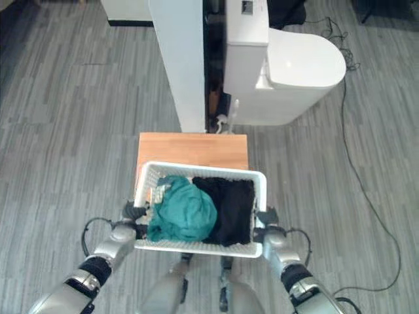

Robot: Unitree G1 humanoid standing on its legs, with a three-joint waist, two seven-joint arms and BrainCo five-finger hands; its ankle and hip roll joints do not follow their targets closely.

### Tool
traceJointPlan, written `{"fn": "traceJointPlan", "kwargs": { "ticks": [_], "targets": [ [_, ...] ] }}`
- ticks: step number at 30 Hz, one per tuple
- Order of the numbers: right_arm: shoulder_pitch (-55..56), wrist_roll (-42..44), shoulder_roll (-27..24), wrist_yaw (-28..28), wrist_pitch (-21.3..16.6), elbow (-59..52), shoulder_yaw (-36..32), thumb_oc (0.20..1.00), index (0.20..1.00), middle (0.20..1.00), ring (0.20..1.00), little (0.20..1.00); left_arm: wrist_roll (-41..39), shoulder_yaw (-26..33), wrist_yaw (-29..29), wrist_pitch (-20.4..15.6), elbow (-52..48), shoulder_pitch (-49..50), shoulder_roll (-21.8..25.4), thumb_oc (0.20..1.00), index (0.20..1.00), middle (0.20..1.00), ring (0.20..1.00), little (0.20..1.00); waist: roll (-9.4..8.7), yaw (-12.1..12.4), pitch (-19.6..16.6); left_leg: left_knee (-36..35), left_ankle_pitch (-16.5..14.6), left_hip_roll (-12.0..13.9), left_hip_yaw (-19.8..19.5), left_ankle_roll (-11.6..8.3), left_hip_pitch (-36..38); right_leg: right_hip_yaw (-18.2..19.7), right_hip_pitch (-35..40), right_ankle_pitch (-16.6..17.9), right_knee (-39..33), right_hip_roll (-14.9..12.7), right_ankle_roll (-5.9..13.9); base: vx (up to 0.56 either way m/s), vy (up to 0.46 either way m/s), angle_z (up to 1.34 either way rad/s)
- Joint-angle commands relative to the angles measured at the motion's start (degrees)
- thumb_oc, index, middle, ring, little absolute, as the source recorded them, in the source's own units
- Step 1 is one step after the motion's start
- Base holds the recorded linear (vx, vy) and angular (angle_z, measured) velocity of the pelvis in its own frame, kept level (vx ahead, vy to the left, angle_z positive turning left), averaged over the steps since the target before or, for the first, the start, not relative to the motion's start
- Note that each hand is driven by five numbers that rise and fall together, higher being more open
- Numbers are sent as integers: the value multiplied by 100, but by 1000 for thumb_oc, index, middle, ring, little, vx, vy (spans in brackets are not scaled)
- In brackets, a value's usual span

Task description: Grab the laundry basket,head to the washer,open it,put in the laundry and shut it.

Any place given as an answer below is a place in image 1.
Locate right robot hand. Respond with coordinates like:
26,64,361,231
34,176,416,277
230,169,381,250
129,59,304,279
253,205,280,230

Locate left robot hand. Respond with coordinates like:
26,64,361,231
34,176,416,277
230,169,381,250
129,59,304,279
120,201,151,226

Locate black cloth garment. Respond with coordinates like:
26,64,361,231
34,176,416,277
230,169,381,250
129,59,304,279
191,176,256,248

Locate teal cloth garment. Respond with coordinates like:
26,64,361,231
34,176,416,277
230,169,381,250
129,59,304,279
146,175,219,243

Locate white plastic laundry basket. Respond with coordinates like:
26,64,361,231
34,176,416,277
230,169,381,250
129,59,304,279
132,160,268,259

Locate wooden stool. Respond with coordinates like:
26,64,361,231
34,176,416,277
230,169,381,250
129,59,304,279
136,131,250,184

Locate silver robot legs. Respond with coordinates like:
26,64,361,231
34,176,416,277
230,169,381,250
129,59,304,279
139,253,266,314

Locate white toilet brush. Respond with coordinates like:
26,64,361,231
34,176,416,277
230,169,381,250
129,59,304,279
214,99,240,135

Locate white toilet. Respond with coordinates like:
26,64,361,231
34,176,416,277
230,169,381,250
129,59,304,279
223,0,348,127

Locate white partition panel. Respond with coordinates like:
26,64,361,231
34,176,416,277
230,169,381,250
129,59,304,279
147,0,207,133

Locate white cabinet with black base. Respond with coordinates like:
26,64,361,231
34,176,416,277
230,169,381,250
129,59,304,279
100,0,154,27

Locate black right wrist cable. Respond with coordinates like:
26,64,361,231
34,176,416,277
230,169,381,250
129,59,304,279
285,228,314,271

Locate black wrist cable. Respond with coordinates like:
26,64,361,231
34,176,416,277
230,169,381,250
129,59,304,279
81,217,115,258
285,228,314,271

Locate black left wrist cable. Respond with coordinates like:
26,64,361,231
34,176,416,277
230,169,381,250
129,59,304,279
81,217,115,258

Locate black floor cable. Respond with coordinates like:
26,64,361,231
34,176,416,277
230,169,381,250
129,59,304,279
304,16,402,292

